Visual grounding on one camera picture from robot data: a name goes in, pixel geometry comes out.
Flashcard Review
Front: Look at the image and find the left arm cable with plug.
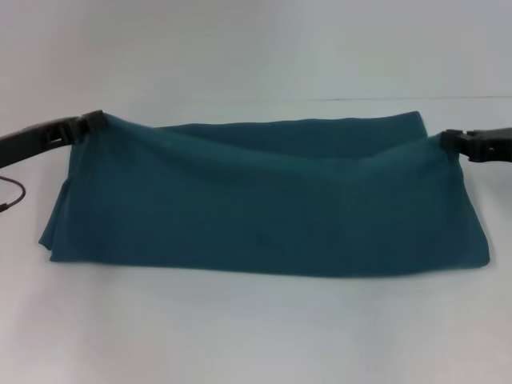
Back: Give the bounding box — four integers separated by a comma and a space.
0, 175, 27, 214

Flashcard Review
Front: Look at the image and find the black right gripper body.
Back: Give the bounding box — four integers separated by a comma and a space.
462, 126, 512, 165

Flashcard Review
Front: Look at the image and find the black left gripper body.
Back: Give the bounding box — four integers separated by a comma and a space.
0, 114, 81, 171

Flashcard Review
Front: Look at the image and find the teal blue t-shirt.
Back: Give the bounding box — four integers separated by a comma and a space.
38, 110, 491, 279

